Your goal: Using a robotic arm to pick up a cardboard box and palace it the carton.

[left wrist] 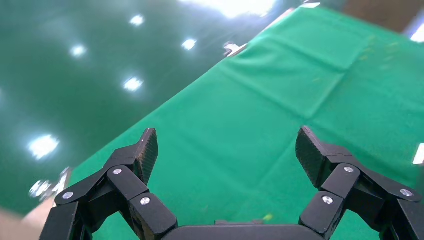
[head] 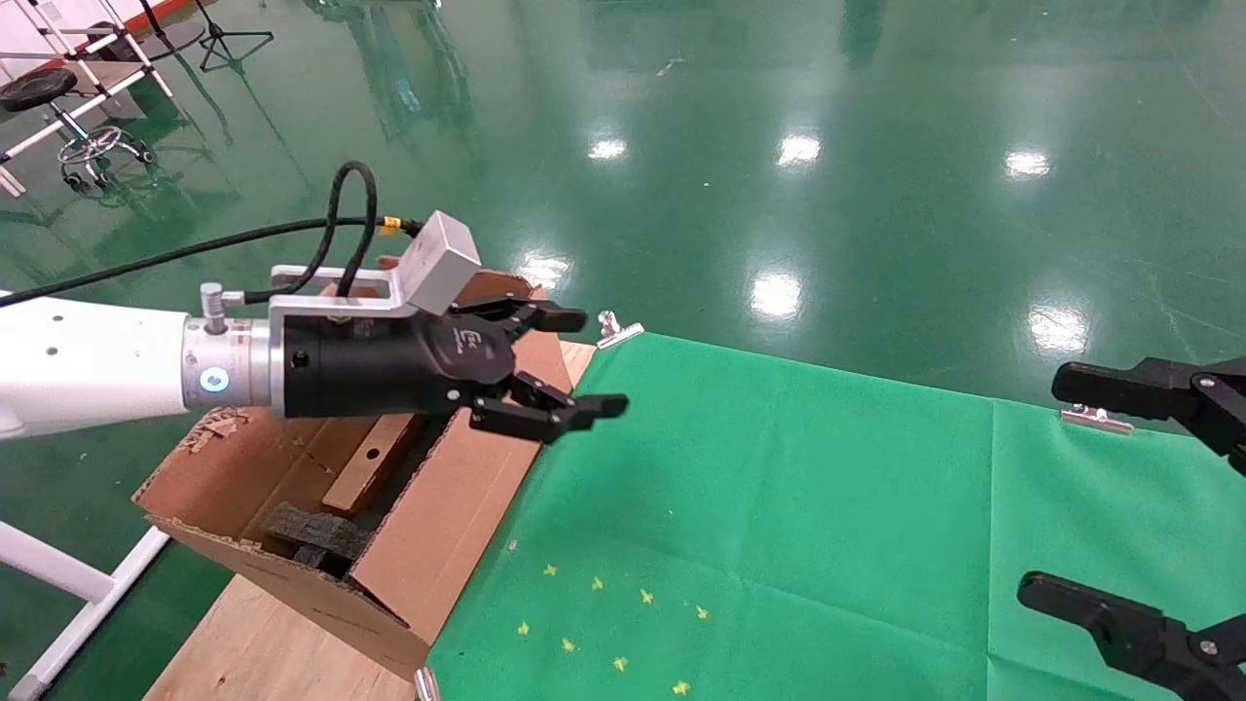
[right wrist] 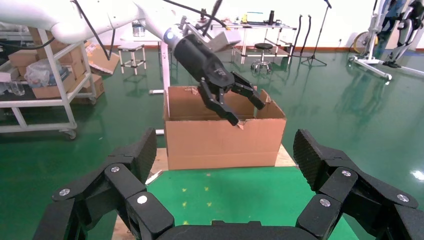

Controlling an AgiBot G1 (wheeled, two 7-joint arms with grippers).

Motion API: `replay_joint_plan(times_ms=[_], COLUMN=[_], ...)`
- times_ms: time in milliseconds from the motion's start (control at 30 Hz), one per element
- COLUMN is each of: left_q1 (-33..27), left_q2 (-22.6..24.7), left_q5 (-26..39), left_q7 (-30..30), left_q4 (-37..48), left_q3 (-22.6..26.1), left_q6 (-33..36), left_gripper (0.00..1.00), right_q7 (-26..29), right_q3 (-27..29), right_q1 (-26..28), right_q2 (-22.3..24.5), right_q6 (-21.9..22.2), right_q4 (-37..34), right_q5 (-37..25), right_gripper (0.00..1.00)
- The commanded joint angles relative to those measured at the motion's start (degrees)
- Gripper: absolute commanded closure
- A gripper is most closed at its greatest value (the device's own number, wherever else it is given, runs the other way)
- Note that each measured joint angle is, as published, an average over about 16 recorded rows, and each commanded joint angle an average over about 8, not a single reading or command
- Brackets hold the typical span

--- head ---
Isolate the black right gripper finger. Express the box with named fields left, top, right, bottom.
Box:
left=1015, top=571, right=1246, bottom=701
left=1049, top=356, right=1246, bottom=480

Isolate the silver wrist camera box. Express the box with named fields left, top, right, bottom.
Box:
left=268, top=210, right=484, bottom=323

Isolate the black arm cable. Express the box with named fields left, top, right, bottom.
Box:
left=0, top=161, right=425, bottom=309

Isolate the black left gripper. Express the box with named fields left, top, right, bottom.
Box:
left=282, top=296, right=631, bottom=446

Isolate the black tripod stand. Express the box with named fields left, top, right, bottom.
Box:
left=193, top=0, right=276, bottom=75

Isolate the black curved pole stand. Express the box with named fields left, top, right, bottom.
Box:
left=86, top=0, right=207, bottom=65

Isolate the black seat swivel stool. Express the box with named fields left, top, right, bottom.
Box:
left=0, top=66, right=155, bottom=192

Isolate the white metal floor frame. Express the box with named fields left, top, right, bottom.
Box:
left=0, top=519, right=173, bottom=701

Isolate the black foam insert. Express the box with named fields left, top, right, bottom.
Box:
left=260, top=500, right=377, bottom=578

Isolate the small cardboard box with hole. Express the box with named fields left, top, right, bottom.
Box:
left=320, top=413, right=422, bottom=516

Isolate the white frame table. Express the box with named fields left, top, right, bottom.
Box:
left=0, top=0, right=178, bottom=198

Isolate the green table cloth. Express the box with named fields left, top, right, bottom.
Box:
left=426, top=331, right=1246, bottom=701

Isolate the large open cardboard carton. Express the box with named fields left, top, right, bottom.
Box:
left=132, top=270, right=598, bottom=682

